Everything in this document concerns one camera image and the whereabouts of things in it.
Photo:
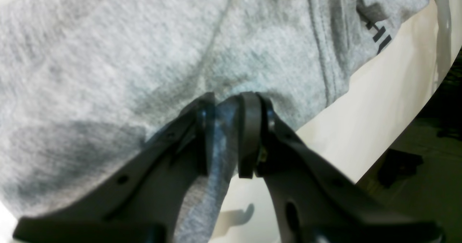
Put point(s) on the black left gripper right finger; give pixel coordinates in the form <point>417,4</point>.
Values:
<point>313,201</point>

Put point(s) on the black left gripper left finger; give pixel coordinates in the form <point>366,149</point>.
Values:
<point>139,203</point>

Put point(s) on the grey T-shirt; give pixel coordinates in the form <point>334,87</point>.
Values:
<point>85,83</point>

